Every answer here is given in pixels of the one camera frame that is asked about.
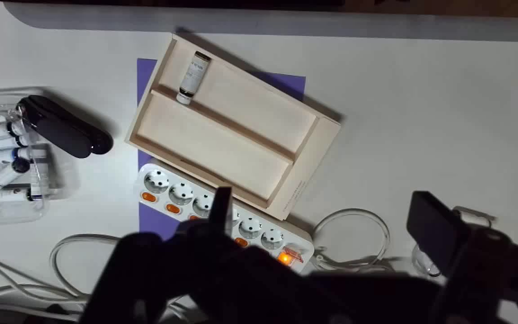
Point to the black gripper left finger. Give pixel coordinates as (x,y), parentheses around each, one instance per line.
(170,276)

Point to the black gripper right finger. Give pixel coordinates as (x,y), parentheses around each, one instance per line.
(486,276)

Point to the white power strip orange buttons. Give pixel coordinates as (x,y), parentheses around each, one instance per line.
(170,188)

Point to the light wooden tray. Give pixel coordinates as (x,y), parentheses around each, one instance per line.
(242,120)

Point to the clear plastic container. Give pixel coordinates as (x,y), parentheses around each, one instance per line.
(8,213)

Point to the black oblong case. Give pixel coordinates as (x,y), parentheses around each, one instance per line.
(62,127)

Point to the purple paper mat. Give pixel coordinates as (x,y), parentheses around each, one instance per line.
(145,78)

